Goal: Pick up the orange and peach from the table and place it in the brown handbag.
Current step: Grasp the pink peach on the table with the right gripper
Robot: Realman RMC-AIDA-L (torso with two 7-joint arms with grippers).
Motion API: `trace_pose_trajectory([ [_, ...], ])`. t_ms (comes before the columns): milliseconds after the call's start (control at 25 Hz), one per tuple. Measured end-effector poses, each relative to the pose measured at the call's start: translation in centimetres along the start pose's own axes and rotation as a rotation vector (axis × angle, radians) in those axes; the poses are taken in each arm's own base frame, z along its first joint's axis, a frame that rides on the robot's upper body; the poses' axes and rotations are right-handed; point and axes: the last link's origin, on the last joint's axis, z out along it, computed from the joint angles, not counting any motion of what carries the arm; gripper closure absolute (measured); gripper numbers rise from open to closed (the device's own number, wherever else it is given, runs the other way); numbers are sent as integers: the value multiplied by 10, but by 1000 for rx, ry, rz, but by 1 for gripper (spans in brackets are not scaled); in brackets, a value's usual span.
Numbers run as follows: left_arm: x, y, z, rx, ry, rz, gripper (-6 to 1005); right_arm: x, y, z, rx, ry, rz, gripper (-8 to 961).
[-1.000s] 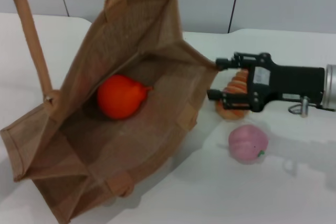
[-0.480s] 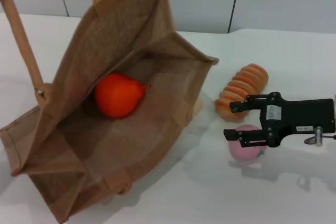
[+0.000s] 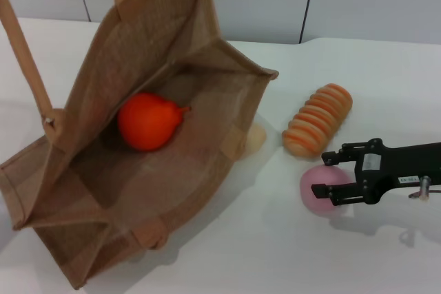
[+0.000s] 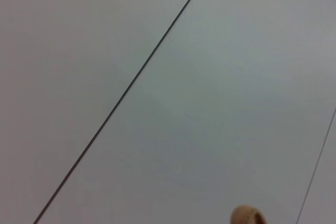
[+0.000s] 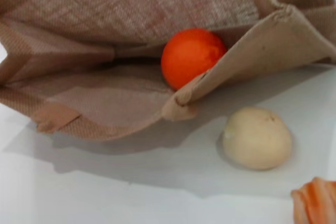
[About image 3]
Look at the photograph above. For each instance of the striped toy bread loaf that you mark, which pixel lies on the striped toy bread loaf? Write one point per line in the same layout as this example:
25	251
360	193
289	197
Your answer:
317	122

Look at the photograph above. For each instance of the orange toy fruit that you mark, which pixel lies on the orange toy fruit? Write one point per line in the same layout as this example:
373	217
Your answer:
148	122

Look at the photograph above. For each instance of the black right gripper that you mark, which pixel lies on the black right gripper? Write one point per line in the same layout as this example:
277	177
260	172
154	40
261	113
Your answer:
396	166

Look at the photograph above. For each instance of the pink toy peach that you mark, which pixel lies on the pink toy peach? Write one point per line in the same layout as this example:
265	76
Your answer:
320	177

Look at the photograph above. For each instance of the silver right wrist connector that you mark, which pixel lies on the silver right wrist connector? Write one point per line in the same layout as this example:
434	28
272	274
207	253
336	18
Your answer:
424	187

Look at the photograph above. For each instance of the beige round toy fruit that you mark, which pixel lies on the beige round toy fruit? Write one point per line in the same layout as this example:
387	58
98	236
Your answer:
256	140

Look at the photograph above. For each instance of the brown jute handbag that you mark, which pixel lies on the brown jute handbag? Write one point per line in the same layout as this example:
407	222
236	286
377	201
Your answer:
120	177

